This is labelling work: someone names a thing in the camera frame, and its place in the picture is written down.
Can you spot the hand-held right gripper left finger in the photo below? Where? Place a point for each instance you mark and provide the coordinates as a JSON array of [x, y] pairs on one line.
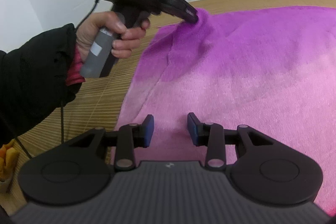
[[149, 132]]

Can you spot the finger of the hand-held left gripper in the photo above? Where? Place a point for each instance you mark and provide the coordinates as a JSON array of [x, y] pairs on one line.
[[189, 17], [178, 2]]

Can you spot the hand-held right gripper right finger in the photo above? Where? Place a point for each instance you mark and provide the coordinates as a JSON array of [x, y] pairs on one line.
[[191, 130]]

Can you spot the pink purple gradient fleece cloth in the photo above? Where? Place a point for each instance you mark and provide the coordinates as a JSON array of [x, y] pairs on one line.
[[236, 69]]

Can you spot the person's left forearm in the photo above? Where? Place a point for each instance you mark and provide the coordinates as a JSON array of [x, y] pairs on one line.
[[31, 77]]

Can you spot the person's left hand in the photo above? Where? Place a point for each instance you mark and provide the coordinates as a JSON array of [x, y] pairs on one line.
[[89, 27]]

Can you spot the bamboo mat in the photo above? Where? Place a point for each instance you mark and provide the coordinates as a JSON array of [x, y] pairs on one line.
[[105, 92]]

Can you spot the yellow cloth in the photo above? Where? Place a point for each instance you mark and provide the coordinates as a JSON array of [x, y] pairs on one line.
[[11, 161]]

